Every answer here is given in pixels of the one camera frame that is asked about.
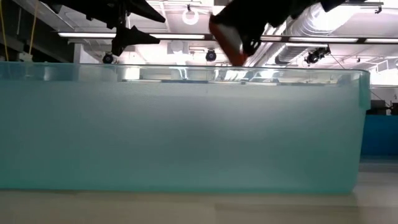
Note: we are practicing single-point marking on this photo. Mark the green translucent plastic bin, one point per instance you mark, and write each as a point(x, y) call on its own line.
point(186, 133)

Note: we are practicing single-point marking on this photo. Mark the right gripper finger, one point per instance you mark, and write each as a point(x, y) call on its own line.
point(252, 43)
point(227, 17)

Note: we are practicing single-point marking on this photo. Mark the black monitor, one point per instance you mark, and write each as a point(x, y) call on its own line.
point(377, 107)

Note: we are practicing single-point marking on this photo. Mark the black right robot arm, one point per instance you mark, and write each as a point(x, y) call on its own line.
point(331, 3)

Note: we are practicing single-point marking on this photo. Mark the black round ceiling spotlight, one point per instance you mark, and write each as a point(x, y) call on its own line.
point(108, 58)
point(211, 55)

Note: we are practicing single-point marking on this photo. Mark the overhead light bar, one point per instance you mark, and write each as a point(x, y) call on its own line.
point(177, 36)

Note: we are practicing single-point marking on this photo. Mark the silver ventilation duct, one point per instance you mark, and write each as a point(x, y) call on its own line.
point(295, 51)

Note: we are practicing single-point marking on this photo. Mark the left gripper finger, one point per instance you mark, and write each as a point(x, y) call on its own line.
point(141, 8)
point(130, 37)

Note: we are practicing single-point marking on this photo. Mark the red chocolate wafer wrapper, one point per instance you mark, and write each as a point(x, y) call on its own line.
point(230, 46)

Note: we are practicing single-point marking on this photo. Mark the blue plastic bin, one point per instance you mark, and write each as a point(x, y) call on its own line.
point(381, 135)

